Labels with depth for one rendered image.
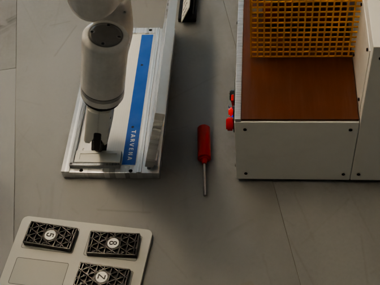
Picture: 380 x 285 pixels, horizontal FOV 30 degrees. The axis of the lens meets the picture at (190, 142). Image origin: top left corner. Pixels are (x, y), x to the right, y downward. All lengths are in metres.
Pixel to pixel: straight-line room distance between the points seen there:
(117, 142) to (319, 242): 0.48
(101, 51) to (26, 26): 0.66
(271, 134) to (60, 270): 0.48
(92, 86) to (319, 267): 0.54
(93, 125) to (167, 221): 0.24
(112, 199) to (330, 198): 0.44
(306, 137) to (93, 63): 0.42
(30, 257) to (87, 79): 0.37
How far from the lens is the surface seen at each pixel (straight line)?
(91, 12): 1.19
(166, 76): 1.39
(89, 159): 1.51
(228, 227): 1.41
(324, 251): 1.39
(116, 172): 1.49
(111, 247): 1.39
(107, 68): 1.27
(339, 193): 1.47
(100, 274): 1.36
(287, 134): 1.35
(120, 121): 1.57
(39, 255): 1.43
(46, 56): 1.79
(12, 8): 1.95
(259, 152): 1.39
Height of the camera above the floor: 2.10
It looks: 51 degrees down
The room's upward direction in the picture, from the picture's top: 7 degrees counter-clockwise
